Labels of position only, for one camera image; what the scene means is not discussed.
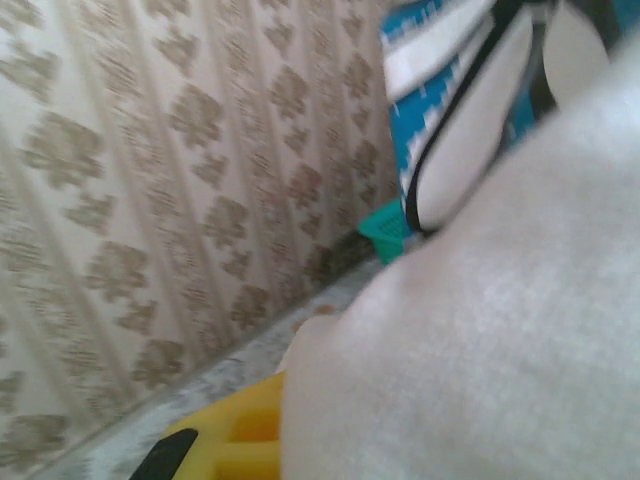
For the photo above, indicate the teal plastic basket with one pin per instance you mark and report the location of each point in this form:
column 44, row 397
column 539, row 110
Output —
column 387, row 235

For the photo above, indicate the white t-shirt with daisy print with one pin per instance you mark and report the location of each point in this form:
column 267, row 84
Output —
column 475, row 350

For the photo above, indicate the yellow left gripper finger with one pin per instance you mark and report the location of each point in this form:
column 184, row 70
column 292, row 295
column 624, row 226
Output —
column 240, row 430

